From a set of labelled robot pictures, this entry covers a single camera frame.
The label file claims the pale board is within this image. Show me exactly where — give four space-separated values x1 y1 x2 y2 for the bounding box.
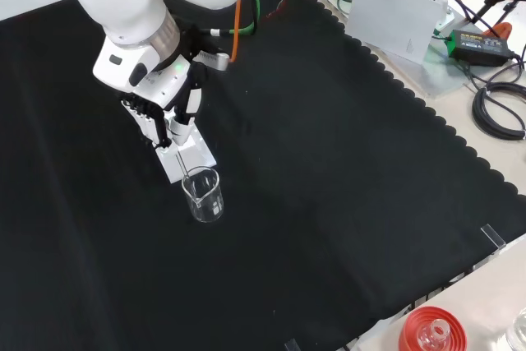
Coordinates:
346 0 449 65

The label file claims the black power adapter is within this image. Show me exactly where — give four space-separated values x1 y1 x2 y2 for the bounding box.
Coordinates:
446 29 514 67

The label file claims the metal base plate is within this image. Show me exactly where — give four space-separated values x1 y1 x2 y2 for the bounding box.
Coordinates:
316 0 473 99

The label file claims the small clear glass flask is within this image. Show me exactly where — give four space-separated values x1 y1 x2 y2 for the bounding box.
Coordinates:
417 318 451 351

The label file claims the white test tube rack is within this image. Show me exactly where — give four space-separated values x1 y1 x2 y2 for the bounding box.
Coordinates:
155 127 217 184

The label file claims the red ribbed funnel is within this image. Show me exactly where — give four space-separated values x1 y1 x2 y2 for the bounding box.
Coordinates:
399 305 468 351

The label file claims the orange cable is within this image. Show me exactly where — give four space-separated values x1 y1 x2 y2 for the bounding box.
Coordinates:
228 0 244 63

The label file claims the clear glass beaker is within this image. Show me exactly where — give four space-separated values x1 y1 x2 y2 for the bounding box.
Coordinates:
182 165 225 224

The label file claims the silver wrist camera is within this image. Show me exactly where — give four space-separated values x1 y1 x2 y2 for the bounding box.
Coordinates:
196 49 230 72

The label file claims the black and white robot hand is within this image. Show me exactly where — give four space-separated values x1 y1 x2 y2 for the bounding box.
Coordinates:
118 61 209 150

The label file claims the coiled black cable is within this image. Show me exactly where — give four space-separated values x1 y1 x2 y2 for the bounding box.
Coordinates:
471 81 526 141

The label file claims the orange clamp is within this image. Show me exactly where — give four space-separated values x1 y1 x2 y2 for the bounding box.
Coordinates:
484 21 513 39

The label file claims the black bench cloth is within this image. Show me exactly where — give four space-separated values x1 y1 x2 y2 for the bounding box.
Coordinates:
0 0 526 351

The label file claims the clear glass vessel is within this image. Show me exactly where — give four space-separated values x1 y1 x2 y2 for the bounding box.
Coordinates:
505 312 526 351

